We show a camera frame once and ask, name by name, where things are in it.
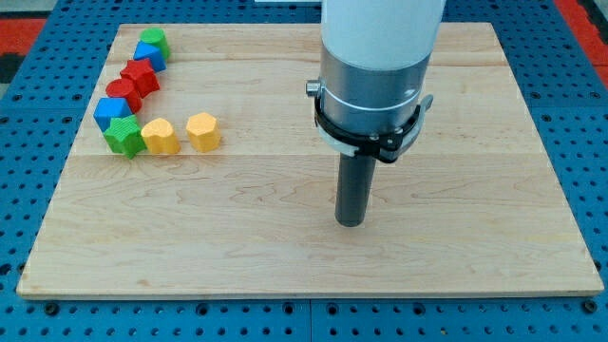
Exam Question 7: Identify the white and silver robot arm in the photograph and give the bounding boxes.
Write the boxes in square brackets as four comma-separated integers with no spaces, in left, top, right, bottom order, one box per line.
[317,0,446,136]

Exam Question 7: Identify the green star block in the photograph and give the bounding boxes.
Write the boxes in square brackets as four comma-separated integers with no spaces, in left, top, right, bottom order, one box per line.
[104,115,146,159]

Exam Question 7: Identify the yellow heart block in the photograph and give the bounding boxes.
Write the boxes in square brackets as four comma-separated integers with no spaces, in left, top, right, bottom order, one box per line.
[141,118,181,154]

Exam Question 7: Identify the blue perforated metal base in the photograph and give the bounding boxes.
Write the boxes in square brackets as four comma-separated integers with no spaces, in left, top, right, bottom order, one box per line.
[1,1,607,341]

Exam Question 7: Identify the blue triangle block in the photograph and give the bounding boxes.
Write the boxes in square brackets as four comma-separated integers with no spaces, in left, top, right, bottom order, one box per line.
[133,41,166,72]

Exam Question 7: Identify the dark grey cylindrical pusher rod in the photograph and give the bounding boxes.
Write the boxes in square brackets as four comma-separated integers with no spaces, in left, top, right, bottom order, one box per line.
[334,154,376,227]

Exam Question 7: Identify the blue cube block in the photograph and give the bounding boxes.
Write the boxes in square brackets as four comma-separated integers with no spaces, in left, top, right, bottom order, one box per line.
[93,98,132,132]

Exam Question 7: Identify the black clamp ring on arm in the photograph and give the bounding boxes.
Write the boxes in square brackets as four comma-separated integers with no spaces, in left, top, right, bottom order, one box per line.
[313,93,434,165]

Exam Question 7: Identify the red star block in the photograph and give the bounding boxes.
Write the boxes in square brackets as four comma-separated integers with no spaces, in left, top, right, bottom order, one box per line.
[120,58,161,98]

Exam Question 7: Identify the light wooden board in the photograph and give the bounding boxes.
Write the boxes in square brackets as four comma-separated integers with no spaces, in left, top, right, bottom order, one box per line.
[17,23,603,300]

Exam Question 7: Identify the yellow hexagon block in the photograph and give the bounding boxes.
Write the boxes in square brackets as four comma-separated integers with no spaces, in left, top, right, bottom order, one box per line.
[186,112,221,153]

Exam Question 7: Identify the green cylinder block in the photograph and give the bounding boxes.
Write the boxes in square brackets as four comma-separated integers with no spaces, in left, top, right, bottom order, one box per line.
[140,27,171,60]

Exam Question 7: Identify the red cylinder block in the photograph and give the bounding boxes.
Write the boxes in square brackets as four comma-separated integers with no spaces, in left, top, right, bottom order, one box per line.
[105,78,143,113]

